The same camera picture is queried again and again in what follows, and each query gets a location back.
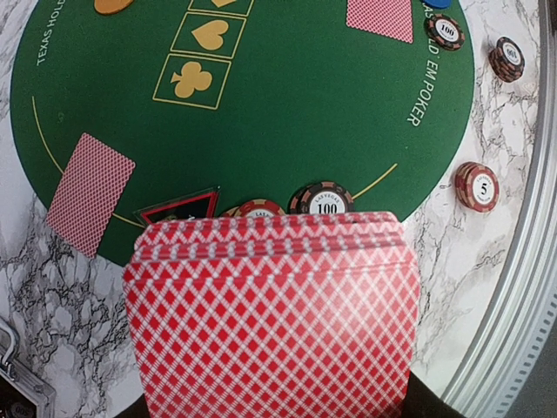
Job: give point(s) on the face-down card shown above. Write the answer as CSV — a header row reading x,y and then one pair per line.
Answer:
x,y
87,194
388,18

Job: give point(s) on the round green poker mat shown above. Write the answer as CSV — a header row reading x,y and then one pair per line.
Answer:
x,y
256,99

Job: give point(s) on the aluminium poker chip case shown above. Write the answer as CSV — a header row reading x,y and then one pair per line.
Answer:
x,y
23,394

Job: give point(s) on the dark chips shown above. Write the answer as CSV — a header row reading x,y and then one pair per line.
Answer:
x,y
325,197
445,32

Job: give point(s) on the orange big blind button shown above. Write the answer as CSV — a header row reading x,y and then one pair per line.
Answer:
x,y
110,7

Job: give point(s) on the pink playing card deck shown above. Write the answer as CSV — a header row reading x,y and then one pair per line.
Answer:
x,y
287,316

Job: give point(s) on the dark red poker chip stack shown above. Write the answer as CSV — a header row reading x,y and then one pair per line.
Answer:
x,y
507,60

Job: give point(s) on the front aluminium rail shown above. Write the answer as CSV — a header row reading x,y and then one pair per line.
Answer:
x,y
522,310

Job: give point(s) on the black triangular all-in button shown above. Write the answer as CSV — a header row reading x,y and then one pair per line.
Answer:
x,y
200,204

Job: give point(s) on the blue small blind button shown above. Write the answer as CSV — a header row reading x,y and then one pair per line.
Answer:
x,y
438,4

